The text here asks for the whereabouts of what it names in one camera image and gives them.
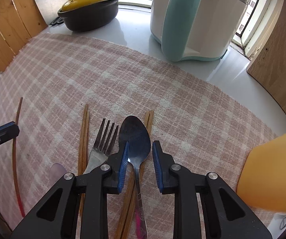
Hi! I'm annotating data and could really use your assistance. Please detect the wooden chopstick red tip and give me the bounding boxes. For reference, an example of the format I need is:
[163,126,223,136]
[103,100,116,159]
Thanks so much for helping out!
[12,97,25,218]

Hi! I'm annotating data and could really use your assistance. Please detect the metal fork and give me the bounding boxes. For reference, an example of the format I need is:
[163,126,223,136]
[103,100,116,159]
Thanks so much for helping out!
[83,118,119,174]

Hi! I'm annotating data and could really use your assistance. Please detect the metal spoon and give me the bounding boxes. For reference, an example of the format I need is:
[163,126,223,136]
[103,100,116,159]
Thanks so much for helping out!
[121,116,150,238]

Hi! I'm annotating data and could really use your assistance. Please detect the yellow plastic utensil container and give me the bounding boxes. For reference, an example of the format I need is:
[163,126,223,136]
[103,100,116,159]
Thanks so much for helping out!
[237,134,286,213]

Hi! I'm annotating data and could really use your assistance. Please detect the pink plaid cloth mat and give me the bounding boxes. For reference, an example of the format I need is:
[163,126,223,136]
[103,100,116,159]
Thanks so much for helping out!
[0,33,276,229]

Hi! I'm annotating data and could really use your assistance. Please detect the pine plank panel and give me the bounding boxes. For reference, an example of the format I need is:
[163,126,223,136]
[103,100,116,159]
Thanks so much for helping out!
[0,0,47,72]

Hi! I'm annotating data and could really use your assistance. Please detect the black scissors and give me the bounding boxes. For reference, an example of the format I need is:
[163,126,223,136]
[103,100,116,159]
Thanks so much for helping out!
[50,17,64,26]

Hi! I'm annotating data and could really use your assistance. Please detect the large wooden board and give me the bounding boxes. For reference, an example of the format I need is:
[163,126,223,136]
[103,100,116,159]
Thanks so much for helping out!
[247,0,286,114]

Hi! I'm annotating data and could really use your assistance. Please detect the black pot yellow lid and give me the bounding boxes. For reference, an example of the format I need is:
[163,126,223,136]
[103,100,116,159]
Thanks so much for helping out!
[58,0,119,32]

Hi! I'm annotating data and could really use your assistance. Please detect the white teal electric pot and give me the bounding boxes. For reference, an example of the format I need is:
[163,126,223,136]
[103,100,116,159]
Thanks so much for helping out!
[150,0,248,62]

